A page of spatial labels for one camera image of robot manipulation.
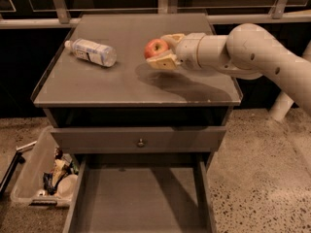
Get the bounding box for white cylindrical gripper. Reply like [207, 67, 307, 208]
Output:
[147, 33, 206, 71]

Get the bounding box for red apple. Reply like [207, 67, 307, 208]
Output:
[144, 39, 169, 59]

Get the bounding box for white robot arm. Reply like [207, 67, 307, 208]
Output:
[144, 23, 311, 115]

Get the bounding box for grey drawer cabinet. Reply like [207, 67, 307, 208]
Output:
[30, 13, 244, 154]

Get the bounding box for round metal drawer knob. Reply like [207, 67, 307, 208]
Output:
[137, 139, 145, 148]

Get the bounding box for grey top drawer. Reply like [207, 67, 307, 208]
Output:
[51, 126, 225, 154]

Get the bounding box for open grey middle drawer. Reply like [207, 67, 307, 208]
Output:
[62, 153, 217, 233]

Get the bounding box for clear plastic water bottle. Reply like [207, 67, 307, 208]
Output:
[64, 39, 117, 67]

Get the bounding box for snack packets in bin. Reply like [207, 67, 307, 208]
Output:
[43, 148, 79, 196]

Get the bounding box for white lid in bin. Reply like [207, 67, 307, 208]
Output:
[57, 175, 78, 199]

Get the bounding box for clear plastic storage bin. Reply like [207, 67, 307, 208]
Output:
[11, 126, 73, 207]

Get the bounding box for black flat panel on floor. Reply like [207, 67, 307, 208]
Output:
[0, 141, 36, 198]

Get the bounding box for metal railing frame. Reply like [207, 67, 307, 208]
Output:
[0, 0, 311, 28]

